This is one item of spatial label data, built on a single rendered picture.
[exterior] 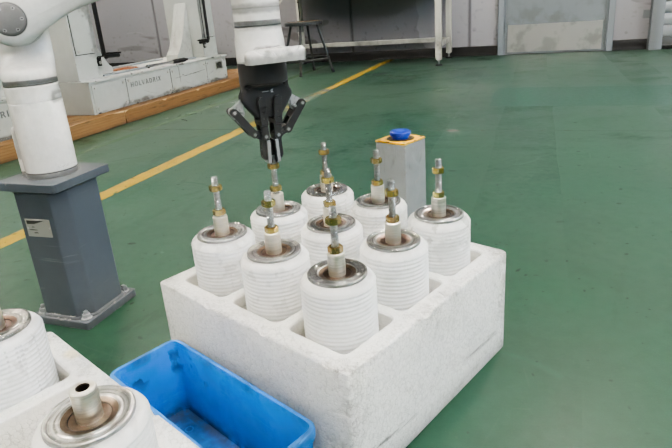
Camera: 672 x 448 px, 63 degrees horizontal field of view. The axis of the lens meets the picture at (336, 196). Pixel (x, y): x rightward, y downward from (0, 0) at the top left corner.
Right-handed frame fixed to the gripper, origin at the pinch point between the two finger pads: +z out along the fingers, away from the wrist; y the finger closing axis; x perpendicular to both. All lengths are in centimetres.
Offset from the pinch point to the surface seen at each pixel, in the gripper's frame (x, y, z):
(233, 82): -349, -98, 33
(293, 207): 1.5, -2.2, 10.0
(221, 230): 5.4, 11.2, 9.3
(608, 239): 4, -79, 36
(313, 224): 10.4, -1.7, 10.0
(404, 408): 32.9, -2.6, 28.6
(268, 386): 22.9, 12.2, 25.6
